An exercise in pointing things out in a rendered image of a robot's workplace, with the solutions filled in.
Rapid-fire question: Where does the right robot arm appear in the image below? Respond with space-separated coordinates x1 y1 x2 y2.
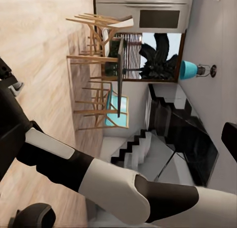
0 58 237 228

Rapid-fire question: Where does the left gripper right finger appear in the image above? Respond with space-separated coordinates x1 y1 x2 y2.
221 122 237 162

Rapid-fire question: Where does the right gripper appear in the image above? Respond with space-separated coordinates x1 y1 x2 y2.
0 58 23 125

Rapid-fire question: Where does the cauldron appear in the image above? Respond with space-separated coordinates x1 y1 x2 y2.
8 203 56 228

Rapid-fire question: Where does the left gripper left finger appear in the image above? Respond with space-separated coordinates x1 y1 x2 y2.
0 122 26 181

